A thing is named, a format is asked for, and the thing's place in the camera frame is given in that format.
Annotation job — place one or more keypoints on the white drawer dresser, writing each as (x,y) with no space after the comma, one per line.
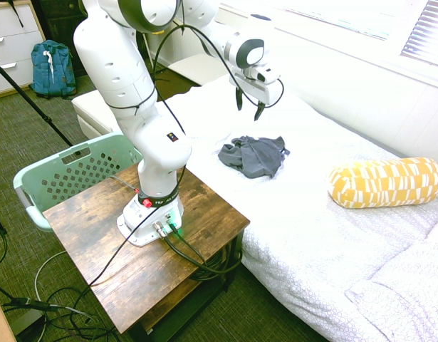
(12,42)

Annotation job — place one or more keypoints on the white low bench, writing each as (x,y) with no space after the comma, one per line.
(190,67)

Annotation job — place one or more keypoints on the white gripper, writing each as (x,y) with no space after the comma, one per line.
(256,90)

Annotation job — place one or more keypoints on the mint green laundry basket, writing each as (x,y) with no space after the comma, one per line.
(44,171)

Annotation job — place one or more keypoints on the black tripod leg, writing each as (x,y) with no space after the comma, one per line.
(26,96)

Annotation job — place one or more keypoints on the white cushioned ottoman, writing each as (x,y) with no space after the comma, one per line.
(90,107)

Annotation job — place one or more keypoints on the rustic wooden side table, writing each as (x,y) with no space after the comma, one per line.
(97,231)

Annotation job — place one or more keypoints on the white patterned bed duvet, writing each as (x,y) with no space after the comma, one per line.
(293,231)

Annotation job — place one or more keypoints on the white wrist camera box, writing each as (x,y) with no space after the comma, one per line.
(270,75)

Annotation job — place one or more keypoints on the window blind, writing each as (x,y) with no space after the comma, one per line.
(427,32)

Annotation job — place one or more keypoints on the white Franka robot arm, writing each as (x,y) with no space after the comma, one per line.
(112,71)

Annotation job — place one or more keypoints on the gray clothes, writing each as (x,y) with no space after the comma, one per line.
(254,156)

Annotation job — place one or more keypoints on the yellow white bolster pillow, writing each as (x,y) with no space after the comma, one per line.
(386,181)

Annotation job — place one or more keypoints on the folded white patterned blanket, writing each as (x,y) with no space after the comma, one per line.
(411,292)

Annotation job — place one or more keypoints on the blue backpack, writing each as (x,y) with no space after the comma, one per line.
(51,71)

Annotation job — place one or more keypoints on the dark wooden cabinet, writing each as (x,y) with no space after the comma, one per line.
(58,18)

